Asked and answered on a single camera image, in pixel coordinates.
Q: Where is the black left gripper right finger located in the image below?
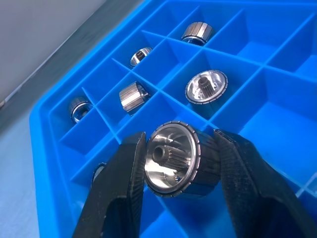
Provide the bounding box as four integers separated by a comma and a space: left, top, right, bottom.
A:
213, 129, 317, 238

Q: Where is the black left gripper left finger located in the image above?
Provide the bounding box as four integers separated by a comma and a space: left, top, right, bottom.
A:
71, 131, 147, 238

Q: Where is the silver metal roller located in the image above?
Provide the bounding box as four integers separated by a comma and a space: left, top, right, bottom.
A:
185, 69, 229, 117
144, 120, 222, 199
91, 162, 107, 186
129, 46, 154, 69
118, 81, 152, 117
68, 96, 94, 124
181, 21, 215, 47

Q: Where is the blue compartment tray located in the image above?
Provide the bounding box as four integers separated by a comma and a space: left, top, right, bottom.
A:
29, 0, 317, 238

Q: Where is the light blue plastic table cover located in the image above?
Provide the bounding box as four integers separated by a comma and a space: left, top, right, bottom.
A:
0, 106, 44, 238

